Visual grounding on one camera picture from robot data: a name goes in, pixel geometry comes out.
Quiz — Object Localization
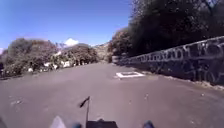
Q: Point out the distant hill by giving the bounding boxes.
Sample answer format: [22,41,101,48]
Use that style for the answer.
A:
[92,42,111,63]

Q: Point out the grey asphalt road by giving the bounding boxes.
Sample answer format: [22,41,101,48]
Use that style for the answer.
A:
[0,62,224,128]

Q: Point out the rounded green tree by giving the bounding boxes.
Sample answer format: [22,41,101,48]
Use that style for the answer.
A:
[59,43,100,68]

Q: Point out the white buildings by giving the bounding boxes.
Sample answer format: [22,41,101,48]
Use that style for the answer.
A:
[27,50,84,73]

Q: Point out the robot's own part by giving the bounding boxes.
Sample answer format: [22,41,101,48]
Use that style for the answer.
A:
[49,115,67,128]
[78,96,120,128]
[71,122,83,128]
[143,120,155,128]

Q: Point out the dense dark trees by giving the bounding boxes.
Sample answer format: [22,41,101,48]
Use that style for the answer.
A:
[107,0,224,58]

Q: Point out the bushy reddish trees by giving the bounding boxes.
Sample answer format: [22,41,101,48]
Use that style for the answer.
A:
[0,37,62,80]

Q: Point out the low grey stone wall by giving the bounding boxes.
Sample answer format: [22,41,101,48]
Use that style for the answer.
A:
[113,35,224,86]

